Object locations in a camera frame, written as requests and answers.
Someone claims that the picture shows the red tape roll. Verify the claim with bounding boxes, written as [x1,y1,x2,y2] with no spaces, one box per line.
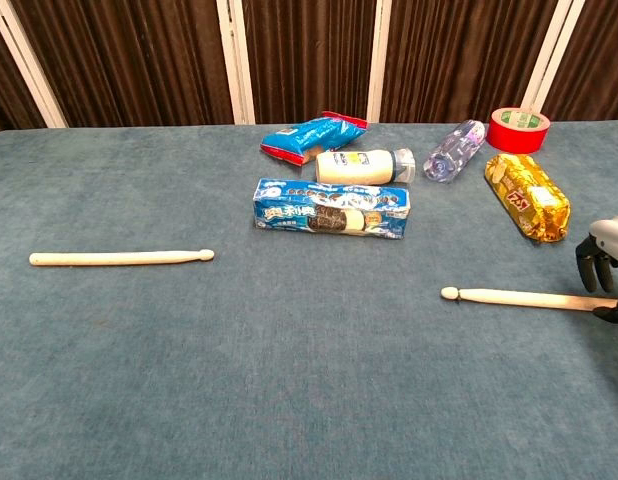
[485,106,551,155]

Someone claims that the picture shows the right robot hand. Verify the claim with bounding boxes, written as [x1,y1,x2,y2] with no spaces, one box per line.
[574,213,618,325]

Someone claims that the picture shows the blue red-edged snack bag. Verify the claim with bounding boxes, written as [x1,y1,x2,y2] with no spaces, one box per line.
[259,110,369,167]

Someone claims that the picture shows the clear plastic water bottle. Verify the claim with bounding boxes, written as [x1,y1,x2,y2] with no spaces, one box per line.
[422,119,487,184]

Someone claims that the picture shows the white milk bottle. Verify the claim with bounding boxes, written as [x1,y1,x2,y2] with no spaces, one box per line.
[315,148,417,185]

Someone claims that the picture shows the dark brown curtain panel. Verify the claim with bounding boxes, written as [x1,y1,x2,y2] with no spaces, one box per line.
[542,0,618,121]
[11,0,235,128]
[380,0,560,124]
[0,19,48,134]
[238,0,378,125]

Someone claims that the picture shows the white screen frame post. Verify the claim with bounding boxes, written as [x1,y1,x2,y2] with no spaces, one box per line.
[216,0,256,126]
[366,0,393,124]
[520,0,588,121]
[0,0,69,129]

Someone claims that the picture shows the blue cookie box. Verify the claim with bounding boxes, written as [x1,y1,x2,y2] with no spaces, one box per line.
[252,177,412,240]

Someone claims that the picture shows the gold foil snack pack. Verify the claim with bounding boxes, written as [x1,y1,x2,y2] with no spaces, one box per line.
[483,153,572,244]

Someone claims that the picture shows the pale wooden drumstick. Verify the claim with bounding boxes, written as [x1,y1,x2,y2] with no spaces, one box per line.
[28,248,216,268]
[440,286,618,312]

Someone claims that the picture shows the blue table cloth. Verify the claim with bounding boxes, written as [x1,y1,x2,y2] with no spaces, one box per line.
[0,119,618,480]

